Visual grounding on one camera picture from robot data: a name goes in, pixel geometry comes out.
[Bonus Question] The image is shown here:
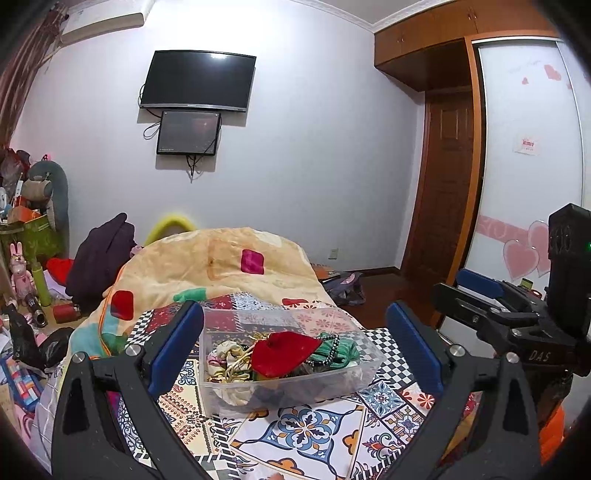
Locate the grey plush toy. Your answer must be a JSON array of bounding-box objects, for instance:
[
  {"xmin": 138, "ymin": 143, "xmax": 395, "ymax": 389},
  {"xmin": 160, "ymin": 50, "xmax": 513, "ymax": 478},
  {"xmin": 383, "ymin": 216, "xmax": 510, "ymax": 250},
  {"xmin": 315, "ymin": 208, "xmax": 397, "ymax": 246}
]
[{"xmin": 21, "ymin": 160, "xmax": 69, "ymax": 232}]

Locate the wooden overhead cabinet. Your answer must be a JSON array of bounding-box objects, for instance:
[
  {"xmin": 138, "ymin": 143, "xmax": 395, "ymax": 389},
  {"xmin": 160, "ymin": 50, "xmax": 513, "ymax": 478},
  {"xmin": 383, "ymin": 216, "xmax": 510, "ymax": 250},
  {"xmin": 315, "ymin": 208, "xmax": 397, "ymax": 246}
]
[{"xmin": 375, "ymin": 1, "xmax": 559, "ymax": 92}]

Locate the clear plastic storage box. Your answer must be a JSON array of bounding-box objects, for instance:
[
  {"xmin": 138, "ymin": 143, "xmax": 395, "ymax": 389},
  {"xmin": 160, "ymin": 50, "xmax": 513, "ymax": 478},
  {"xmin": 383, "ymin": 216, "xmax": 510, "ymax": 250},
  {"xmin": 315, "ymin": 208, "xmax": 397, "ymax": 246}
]
[{"xmin": 198, "ymin": 304, "xmax": 385, "ymax": 417}]

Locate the small wall monitor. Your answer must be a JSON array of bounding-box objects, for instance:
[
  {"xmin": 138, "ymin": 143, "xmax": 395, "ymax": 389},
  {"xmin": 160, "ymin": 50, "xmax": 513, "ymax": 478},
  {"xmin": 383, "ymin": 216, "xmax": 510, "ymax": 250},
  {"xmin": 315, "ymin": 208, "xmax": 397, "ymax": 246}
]
[{"xmin": 156, "ymin": 110, "xmax": 221, "ymax": 156}]

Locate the striped brown curtain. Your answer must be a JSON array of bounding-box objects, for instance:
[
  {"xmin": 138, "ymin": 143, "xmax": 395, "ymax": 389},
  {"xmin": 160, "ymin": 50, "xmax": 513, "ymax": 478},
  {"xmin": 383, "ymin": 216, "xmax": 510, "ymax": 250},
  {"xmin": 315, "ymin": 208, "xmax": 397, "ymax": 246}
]
[{"xmin": 1, "ymin": 1, "xmax": 68, "ymax": 149}]

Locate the beige fleece blanket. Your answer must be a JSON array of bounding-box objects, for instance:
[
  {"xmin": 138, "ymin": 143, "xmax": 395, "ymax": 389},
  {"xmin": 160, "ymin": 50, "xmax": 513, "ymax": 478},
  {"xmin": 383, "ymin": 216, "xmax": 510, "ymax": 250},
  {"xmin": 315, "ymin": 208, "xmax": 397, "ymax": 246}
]
[{"xmin": 65, "ymin": 227, "xmax": 334, "ymax": 360}]

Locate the green cardboard box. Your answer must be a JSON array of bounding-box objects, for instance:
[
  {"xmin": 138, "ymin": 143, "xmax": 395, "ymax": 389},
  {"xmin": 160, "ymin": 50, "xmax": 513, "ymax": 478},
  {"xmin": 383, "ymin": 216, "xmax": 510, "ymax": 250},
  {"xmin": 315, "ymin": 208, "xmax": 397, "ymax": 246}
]
[{"xmin": 1, "ymin": 215, "xmax": 63, "ymax": 264}]

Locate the white air conditioner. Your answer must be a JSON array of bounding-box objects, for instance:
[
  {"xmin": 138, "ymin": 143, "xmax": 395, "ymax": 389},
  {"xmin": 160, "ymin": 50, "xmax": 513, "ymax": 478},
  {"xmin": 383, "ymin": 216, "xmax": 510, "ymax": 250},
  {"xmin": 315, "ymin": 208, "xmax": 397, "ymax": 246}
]
[{"xmin": 60, "ymin": 0, "xmax": 155, "ymax": 46}]

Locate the red fabric pouch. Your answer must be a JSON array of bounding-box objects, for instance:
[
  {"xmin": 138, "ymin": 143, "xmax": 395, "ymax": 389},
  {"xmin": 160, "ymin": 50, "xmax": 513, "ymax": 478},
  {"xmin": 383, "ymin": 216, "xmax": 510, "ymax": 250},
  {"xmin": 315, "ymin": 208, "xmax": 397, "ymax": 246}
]
[{"xmin": 250, "ymin": 331, "xmax": 321, "ymax": 378}]

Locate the green knitted cloth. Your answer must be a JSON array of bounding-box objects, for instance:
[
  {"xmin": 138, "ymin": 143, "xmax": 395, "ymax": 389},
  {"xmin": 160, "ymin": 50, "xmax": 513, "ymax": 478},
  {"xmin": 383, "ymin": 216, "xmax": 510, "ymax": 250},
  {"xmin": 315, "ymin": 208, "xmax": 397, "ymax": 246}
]
[{"xmin": 305, "ymin": 333, "xmax": 361, "ymax": 371}]

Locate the black knitted pouch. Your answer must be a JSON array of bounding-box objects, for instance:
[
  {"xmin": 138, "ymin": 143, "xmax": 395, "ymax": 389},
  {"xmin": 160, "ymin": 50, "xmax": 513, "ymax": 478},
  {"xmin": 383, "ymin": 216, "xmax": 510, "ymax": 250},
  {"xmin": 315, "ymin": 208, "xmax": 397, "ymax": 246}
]
[{"xmin": 247, "ymin": 375, "xmax": 329, "ymax": 410}]

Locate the yellow plush ring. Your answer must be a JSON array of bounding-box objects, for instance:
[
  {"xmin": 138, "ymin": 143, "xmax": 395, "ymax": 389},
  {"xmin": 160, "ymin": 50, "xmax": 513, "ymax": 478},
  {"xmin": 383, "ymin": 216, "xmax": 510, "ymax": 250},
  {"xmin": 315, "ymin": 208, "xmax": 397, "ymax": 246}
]
[{"xmin": 144, "ymin": 212, "xmax": 201, "ymax": 245}]

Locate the green bottle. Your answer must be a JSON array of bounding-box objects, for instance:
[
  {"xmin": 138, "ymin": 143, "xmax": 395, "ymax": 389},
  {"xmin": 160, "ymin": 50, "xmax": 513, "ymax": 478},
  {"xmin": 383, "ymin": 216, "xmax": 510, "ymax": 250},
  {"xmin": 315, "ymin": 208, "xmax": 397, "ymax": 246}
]
[{"xmin": 31, "ymin": 261, "xmax": 51, "ymax": 307}]

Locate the grey backpack on floor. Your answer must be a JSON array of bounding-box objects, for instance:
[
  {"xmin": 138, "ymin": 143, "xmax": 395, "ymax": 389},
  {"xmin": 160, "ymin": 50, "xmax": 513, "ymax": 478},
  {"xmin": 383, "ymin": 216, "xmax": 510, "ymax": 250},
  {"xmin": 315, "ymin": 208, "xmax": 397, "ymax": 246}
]
[{"xmin": 322, "ymin": 272, "xmax": 366, "ymax": 307}]

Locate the large wall television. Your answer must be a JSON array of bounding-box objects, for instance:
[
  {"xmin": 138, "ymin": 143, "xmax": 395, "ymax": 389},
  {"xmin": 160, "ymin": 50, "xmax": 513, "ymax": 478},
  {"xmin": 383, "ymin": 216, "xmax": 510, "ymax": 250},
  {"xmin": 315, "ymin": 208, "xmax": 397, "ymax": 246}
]
[{"xmin": 140, "ymin": 50, "xmax": 256, "ymax": 112}]

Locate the dark purple garment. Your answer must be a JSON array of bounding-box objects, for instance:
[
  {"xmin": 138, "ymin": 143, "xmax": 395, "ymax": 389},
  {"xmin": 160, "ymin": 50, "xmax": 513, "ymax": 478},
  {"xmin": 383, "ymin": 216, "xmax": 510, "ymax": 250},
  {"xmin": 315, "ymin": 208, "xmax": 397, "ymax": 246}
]
[{"xmin": 66, "ymin": 213, "xmax": 136, "ymax": 314}]

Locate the white heart wardrobe door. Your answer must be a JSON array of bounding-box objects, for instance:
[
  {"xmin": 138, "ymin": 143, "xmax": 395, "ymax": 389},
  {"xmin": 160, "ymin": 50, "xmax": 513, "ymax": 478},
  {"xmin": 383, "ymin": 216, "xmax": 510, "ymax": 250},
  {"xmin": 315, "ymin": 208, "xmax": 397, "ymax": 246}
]
[{"xmin": 465, "ymin": 36, "xmax": 590, "ymax": 292}]

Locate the red cylinder can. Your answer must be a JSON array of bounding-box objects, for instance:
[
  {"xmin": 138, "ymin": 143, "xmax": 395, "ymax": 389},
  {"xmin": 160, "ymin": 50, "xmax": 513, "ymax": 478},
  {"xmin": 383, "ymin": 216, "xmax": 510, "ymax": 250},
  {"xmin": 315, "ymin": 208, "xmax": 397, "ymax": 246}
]
[{"xmin": 52, "ymin": 303, "xmax": 81, "ymax": 324}]

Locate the brown wooden door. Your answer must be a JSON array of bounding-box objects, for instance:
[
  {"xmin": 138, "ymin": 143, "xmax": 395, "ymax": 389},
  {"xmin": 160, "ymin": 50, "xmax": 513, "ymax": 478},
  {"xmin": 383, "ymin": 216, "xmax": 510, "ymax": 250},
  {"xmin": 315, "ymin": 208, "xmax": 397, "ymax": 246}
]
[{"xmin": 402, "ymin": 90, "xmax": 474, "ymax": 288}]

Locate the pink rabbit figurine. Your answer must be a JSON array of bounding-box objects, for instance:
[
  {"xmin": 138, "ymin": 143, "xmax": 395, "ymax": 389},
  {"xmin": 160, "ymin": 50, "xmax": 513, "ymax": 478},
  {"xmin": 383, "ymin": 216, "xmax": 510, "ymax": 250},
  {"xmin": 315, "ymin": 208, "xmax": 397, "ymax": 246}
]
[{"xmin": 9, "ymin": 242, "xmax": 36, "ymax": 301}]

